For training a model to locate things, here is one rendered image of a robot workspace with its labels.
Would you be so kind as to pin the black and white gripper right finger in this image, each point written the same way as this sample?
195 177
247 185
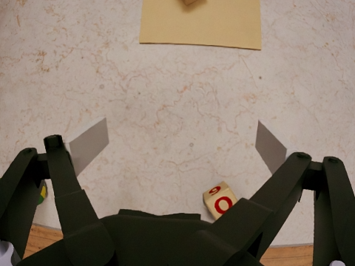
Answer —
252 224

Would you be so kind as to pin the green drink can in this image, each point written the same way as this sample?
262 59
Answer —
43 194

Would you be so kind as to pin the tan flat mat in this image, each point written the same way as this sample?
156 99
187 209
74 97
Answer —
219 23

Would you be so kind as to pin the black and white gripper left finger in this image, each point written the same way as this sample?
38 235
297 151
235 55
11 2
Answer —
85 236

